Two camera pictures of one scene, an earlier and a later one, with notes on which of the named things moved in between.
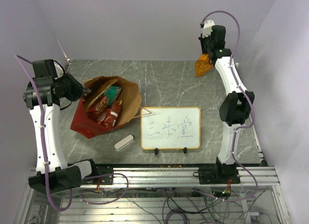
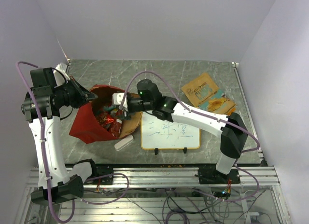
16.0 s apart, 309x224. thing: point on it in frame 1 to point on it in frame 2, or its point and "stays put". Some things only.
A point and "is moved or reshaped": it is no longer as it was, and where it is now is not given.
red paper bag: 130,103 is moved or reshaped
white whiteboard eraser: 123,142 stays put
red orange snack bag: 99,112 to 106,120
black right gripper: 202,39 to 127,115
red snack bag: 108,118 to 114,126
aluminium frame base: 164,195 stays put
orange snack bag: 203,66 is moved or reshaped
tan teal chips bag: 111,94 to 203,92
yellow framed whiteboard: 170,128 stays put
